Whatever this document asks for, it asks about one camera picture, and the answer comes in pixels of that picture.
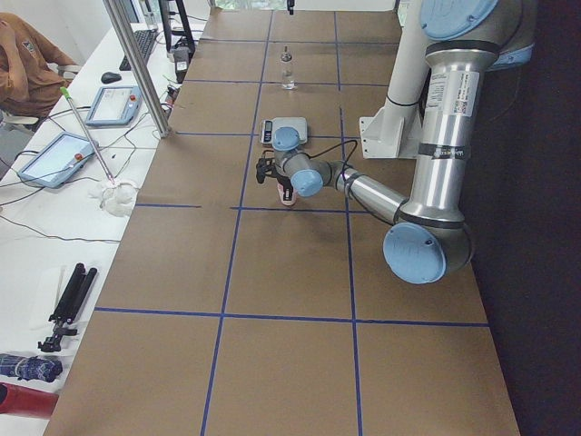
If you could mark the black keyboard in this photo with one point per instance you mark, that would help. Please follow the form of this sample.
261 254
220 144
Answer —
146 40

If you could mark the glass sauce bottle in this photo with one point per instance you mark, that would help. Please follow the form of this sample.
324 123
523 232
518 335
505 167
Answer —
287 72

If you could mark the white crumpled cloth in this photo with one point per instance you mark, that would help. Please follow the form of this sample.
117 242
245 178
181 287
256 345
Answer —
117 199

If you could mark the black folded tripod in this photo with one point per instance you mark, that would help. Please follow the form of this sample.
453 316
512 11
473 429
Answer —
68 307

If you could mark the digital kitchen scale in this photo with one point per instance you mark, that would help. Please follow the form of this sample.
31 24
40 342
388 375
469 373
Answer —
270 128

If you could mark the pink plastic cup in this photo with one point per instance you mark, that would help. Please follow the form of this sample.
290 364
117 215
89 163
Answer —
287 195

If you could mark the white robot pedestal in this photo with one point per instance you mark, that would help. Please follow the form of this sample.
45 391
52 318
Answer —
395 130

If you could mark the red bottle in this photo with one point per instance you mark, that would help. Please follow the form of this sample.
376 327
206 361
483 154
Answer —
26 402

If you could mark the black computer mouse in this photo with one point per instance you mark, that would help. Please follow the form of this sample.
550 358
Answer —
110 77

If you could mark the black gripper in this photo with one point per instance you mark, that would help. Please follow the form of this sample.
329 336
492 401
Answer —
282 183

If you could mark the blue teach pendant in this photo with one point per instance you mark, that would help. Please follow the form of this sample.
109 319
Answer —
114 106
58 161

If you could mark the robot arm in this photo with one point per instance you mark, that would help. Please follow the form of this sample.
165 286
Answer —
445 51

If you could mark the far blue teach pendant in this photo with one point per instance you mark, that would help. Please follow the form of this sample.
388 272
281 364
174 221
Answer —
114 106

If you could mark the blue folded umbrella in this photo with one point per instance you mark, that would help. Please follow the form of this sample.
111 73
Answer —
30 368

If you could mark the aluminium frame post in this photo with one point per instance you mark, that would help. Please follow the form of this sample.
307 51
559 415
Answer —
124 32

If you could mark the metal stick green tip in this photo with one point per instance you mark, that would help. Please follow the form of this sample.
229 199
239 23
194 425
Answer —
93 143

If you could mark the black power adapter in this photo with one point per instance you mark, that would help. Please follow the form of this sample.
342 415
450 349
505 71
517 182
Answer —
181 58

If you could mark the seated person brown shirt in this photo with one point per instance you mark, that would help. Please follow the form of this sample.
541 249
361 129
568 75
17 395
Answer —
29 87

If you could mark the near blue teach pendant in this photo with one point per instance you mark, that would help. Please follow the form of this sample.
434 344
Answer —
58 161

